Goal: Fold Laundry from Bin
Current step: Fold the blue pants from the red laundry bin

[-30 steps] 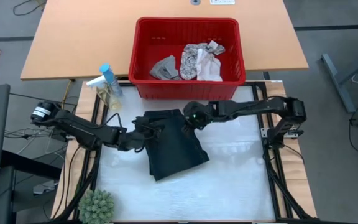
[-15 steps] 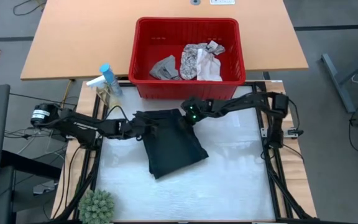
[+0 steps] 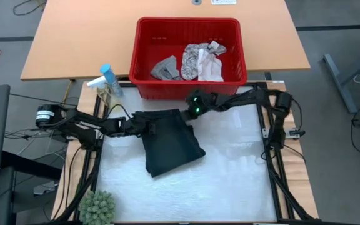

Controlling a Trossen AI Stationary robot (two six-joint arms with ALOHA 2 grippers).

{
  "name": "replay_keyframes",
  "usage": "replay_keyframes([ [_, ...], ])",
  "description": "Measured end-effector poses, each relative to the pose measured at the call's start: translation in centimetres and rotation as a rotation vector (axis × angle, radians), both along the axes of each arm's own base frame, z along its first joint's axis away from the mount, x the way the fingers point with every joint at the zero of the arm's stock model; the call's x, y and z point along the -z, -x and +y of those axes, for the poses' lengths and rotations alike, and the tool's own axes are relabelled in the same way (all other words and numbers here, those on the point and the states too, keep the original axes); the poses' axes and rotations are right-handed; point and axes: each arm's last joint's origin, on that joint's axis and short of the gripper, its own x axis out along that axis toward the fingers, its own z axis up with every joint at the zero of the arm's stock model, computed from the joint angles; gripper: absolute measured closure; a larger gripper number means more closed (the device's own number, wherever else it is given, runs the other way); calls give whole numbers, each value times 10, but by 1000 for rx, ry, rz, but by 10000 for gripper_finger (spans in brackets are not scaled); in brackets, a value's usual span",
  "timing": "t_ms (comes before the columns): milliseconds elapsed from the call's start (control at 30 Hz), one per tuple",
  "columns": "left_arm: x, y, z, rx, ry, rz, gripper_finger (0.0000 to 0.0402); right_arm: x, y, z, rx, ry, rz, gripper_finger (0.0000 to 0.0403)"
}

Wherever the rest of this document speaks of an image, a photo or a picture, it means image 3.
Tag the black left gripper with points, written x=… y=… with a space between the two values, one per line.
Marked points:
x=141 y=127

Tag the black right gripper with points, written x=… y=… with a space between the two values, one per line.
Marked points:
x=202 y=103

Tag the dark blue denim jeans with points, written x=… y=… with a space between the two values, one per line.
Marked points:
x=170 y=147

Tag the white leaf-print garment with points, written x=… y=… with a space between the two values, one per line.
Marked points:
x=189 y=62

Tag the small grey cloth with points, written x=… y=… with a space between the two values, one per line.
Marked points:
x=166 y=70

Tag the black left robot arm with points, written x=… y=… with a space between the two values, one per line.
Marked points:
x=83 y=122

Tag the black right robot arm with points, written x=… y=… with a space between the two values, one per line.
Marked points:
x=245 y=97

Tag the red plastic laundry bin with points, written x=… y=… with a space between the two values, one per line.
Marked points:
x=155 y=34

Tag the plain white garment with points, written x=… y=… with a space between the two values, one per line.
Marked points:
x=211 y=68

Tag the blue capped bottle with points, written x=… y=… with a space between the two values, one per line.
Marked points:
x=111 y=79

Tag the white table mat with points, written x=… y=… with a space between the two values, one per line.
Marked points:
x=198 y=187

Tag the green artificial plant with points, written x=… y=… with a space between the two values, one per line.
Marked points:
x=97 y=207

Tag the white power strip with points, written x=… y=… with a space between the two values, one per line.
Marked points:
x=223 y=2

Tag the light wooden desk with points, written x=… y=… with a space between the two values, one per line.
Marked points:
x=73 y=37

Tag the black side stand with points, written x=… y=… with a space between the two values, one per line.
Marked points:
x=27 y=165

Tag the grey metal desk leg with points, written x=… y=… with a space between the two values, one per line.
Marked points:
x=339 y=81

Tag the black aluminium table frame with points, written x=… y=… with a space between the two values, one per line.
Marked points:
x=282 y=215

